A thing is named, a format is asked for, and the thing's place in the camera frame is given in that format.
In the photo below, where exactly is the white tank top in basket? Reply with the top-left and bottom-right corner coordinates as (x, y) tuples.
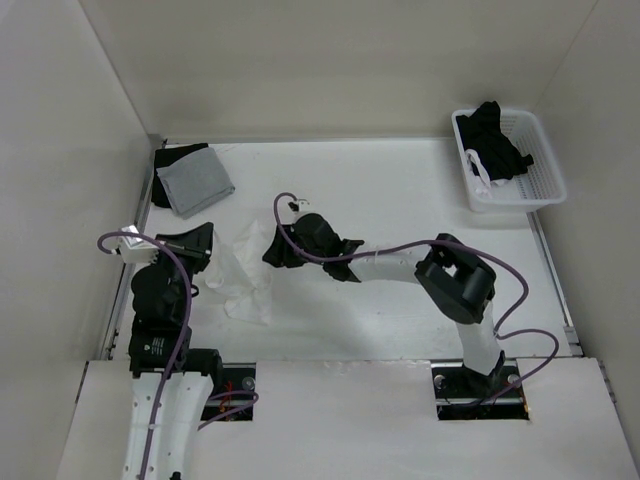
(465, 149), (508, 198)

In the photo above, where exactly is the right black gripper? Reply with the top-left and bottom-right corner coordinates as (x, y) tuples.
(262, 225), (327, 269)

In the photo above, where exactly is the left metal table rail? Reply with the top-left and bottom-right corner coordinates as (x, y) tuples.
(96, 134), (166, 360)

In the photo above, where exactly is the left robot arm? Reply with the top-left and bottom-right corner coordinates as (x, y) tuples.
(119, 222), (225, 479)

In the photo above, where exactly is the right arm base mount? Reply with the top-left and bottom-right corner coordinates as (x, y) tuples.
(431, 360), (529, 421)

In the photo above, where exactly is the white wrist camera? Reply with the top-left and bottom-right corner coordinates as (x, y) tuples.
(288, 199), (312, 214)
(112, 225), (159, 264)

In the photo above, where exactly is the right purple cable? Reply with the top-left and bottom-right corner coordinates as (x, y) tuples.
(273, 192), (561, 409)

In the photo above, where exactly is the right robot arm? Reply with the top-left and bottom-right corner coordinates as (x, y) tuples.
(262, 213), (504, 396)

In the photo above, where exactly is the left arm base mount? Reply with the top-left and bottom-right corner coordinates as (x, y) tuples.
(201, 363), (257, 422)

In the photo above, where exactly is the crumpled black tank top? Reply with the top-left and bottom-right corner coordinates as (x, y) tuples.
(456, 101), (534, 181)

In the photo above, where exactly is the right metal table rail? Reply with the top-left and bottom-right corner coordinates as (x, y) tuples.
(527, 212), (584, 357)

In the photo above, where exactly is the white tank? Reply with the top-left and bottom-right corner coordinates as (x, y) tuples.
(205, 220), (272, 326)
(465, 149), (508, 198)

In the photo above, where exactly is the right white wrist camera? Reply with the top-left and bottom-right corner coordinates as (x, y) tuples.
(288, 199), (312, 214)

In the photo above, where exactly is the purple cable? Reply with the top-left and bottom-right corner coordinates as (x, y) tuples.
(96, 227), (260, 480)
(273, 192), (561, 409)

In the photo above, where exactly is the white plastic basket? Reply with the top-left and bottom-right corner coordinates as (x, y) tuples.
(451, 108), (567, 214)

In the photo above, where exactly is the folded black tank top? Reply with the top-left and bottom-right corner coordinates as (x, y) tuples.
(151, 143), (208, 209)

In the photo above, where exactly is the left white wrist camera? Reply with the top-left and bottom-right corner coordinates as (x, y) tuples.
(112, 225), (159, 264)

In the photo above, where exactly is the metal table rail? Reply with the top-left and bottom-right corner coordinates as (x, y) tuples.
(527, 212), (584, 357)
(96, 134), (166, 360)

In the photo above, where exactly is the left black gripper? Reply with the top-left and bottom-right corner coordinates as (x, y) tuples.
(149, 222), (214, 319)

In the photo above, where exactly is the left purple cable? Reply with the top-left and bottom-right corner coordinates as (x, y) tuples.
(96, 227), (260, 480)

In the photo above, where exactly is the folded grey tank top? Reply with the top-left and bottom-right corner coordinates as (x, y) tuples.
(158, 147), (235, 219)

